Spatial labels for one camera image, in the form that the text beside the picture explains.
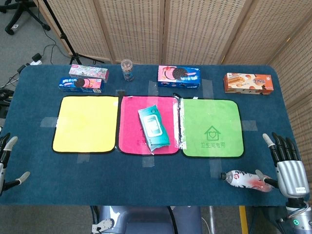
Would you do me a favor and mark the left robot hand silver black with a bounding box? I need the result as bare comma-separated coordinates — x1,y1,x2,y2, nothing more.
0,133,31,195

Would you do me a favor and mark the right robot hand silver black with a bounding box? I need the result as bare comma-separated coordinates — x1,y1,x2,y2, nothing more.
254,132,309,198

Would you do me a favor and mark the teal wet wipes pack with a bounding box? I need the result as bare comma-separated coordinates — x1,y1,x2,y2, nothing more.
137,104,171,153

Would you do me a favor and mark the orange wafer snack box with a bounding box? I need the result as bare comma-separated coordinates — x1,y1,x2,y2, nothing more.
223,72,273,95

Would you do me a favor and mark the slim blue pink Oreo box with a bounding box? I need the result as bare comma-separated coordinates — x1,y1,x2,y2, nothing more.
58,77,105,94

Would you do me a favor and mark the pink floral patterned box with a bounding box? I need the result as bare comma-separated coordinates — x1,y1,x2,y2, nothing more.
68,64,110,83

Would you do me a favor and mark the large blue pink Oreo box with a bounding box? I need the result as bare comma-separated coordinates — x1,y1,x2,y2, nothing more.
157,65,202,88

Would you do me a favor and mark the plastic bottle red white label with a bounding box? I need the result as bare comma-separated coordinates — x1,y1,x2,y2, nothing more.
220,170,275,193

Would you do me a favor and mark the clear tape strip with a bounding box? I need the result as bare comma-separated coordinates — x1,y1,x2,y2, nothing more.
148,80,158,97
78,153,92,164
203,85,215,99
209,157,224,178
241,120,258,131
141,155,156,168
40,117,60,128

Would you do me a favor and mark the yellow cloth black trim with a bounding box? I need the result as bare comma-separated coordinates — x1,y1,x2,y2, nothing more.
52,95,119,154

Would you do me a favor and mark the green cloth black trim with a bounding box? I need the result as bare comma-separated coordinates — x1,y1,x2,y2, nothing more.
179,98,245,158

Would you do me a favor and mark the white power strip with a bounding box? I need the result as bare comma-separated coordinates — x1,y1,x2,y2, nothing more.
25,53,44,66

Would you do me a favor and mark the black tripod stand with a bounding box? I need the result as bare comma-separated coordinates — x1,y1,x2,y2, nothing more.
45,0,105,65

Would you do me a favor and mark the pink cloth black trim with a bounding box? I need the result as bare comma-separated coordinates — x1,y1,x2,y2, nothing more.
117,95,182,156

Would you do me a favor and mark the black office chair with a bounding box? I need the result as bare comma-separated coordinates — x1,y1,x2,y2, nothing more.
0,0,51,35

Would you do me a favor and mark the blue carpet table cover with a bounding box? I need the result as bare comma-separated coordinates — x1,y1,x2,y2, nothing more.
0,63,312,207

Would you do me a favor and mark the clear plastic snack jar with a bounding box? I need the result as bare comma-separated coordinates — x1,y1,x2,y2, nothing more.
121,58,135,82

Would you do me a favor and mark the woven folding screen wooden frame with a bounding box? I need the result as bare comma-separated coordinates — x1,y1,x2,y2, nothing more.
33,0,312,171

